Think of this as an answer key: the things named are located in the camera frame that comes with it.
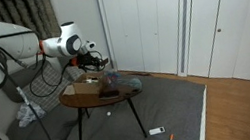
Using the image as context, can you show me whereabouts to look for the white mattress side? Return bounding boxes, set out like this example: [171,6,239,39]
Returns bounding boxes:
[189,85,216,140]

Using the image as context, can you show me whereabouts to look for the cardboard box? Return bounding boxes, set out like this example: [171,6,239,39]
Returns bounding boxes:
[69,69,112,99]

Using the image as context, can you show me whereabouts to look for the orange cable strap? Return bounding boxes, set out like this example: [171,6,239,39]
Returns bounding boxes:
[70,56,81,67]
[37,39,47,56]

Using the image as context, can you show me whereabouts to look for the brown paper sheet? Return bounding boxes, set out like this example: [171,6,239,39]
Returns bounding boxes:
[61,83,76,98]

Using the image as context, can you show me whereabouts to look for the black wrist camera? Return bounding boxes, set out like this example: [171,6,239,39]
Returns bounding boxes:
[95,55,111,68]

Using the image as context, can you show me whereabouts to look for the black table leg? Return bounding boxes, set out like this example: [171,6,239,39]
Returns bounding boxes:
[72,107,88,140]
[83,107,91,120]
[127,96,149,140]

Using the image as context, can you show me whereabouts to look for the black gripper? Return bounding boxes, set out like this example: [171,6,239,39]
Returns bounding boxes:
[76,52,101,75]

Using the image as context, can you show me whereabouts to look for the dark striped curtain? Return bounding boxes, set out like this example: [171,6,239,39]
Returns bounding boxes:
[0,0,62,47]

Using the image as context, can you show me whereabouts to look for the crumpled pale teal cloth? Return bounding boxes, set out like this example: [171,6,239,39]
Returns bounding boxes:
[14,98,48,129]

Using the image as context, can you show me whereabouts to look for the white remote control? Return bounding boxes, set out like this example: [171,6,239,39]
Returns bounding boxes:
[148,125,166,137]

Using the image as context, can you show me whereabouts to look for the grey plaid pillow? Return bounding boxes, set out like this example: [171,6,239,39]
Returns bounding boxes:
[17,58,89,116]

